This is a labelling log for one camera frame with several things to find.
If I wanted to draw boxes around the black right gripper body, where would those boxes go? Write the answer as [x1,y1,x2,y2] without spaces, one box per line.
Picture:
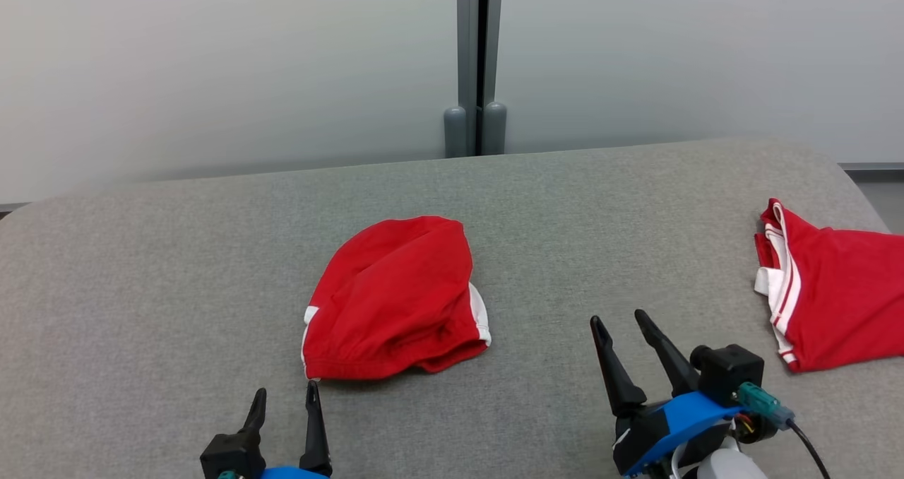
[612,401,672,475]

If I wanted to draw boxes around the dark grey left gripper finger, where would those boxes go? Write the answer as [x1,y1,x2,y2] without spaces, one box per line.
[299,380,333,477]
[243,388,268,439]

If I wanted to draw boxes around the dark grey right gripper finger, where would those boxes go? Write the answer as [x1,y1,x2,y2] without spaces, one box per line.
[634,309,701,398]
[590,315,648,417]

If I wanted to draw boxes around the red shorts with white trim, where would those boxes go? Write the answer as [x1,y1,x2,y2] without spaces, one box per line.
[302,215,492,382]

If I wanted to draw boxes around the grey fabric sofa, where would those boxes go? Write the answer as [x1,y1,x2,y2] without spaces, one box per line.
[0,137,904,479]

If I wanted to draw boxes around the red shirt with white trim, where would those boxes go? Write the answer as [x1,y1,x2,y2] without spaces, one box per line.
[754,198,904,374]

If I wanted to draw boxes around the grey partition frame post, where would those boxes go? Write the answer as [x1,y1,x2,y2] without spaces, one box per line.
[444,0,508,159]

